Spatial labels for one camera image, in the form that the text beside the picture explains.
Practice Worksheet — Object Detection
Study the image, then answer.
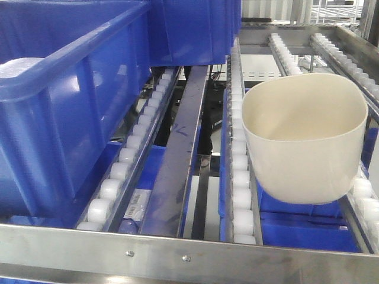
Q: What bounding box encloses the white plastic bin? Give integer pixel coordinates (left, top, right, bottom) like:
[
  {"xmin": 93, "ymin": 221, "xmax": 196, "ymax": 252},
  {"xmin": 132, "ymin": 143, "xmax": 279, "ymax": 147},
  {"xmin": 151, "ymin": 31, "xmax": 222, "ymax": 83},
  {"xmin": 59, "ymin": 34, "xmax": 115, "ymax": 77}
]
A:
[{"xmin": 242, "ymin": 73, "xmax": 368, "ymax": 204}]

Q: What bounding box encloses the steel front shelf beam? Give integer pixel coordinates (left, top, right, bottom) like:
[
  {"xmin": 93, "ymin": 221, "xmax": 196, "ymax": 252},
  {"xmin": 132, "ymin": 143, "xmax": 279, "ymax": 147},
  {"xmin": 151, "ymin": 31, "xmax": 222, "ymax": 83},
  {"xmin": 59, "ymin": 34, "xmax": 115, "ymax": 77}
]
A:
[{"xmin": 1, "ymin": 224, "xmax": 378, "ymax": 283}]

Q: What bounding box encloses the barcode label sheet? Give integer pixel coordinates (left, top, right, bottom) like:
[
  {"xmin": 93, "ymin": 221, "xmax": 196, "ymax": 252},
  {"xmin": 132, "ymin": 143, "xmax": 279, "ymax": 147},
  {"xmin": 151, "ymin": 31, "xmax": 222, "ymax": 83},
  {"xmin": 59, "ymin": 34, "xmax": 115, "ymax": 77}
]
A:
[{"xmin": 124, "ymin": 189, "xmax": 152, "ymax": 222}]

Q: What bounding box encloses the white roller track middle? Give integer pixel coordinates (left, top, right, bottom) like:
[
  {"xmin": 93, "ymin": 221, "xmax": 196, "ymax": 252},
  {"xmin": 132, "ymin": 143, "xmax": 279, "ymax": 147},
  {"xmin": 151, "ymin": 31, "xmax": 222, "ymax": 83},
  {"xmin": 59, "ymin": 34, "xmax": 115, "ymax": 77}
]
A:
[{"xmin": 227, "ymin": 38, "xmax": 263, "ymax": 246}]

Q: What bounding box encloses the white roller track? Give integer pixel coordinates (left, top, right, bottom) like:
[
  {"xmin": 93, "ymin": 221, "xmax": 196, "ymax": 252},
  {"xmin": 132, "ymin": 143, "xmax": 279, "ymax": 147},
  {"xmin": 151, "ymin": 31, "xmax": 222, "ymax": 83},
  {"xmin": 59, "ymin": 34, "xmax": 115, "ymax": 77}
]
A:
[
  {"xmin": 76, "ymin": 67, "xmax": 181, "ymax": 231},
  {"xmin": 269, "ymin": 33, "xmax": 302, "ymax": 76},
  {"xmin": 310, "ymin": 33, "xmax": 378, "ymax": 115},
  {"xmin": 338, "ymin": 164, "xmax": 378, "ymax": 254},
  {"xmin": 227, "ymin": 38, "xmax": 263, "ymax": 246}
]

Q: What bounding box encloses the white roller track left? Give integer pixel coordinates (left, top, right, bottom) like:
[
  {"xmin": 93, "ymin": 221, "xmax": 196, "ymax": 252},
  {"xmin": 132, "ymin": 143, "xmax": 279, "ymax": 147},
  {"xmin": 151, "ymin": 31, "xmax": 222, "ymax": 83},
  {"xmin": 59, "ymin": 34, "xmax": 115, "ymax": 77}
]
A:
[{"xmin": 76, "ymin": 67, "xmax": 181, "ymax": 231}]

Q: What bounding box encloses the blue crate rear centre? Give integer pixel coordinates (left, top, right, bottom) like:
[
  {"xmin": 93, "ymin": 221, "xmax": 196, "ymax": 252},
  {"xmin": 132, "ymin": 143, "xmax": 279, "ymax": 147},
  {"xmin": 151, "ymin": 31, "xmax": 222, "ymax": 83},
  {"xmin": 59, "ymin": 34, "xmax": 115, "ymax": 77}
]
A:
[{"xmin": 148, "ymin": 1, "xmax": 242, "ymax": 66}]

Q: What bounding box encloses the white roller track far centre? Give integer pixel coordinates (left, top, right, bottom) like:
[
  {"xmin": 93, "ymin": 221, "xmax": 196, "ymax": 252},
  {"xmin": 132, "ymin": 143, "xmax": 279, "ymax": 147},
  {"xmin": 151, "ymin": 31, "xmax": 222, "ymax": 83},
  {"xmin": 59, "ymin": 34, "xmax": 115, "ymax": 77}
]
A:
[{"xmin": 269, "ymin": 33, "xmax": 302, "ymax": 76}]

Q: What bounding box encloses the blue crate lower right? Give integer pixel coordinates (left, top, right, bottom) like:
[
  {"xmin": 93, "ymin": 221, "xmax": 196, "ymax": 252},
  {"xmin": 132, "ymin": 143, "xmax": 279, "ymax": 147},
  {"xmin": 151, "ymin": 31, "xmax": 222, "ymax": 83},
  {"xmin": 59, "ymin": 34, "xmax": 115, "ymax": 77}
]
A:
[{"xmin": 219, "ymin": 91, "xmax": 361, "ymax": 253}]

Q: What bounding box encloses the large blue crate front left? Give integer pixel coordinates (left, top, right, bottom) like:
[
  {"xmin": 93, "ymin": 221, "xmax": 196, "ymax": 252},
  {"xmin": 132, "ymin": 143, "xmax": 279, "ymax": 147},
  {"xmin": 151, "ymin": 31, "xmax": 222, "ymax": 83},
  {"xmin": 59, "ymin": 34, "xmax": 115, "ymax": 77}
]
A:
[{"xmin": 1, "ymin": 1, "xmax": 151, "ymax": 217}]

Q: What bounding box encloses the white roller track far right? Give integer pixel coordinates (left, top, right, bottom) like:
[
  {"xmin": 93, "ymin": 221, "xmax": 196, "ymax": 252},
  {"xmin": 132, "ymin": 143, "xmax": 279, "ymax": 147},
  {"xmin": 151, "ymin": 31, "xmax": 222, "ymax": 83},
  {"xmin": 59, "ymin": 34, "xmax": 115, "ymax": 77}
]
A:
[{"xmin": 310, "ymin": 33, "xmax": 378, "ymax": 115}]

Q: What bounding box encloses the steel divider rail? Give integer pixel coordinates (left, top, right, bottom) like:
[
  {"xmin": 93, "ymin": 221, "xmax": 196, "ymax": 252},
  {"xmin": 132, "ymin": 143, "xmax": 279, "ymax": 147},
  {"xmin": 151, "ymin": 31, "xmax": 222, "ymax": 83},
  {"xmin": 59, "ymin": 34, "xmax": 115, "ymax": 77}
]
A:
[{"xmin": 139, "ymin": 65, "xmax": 209, "ymax": 238}]

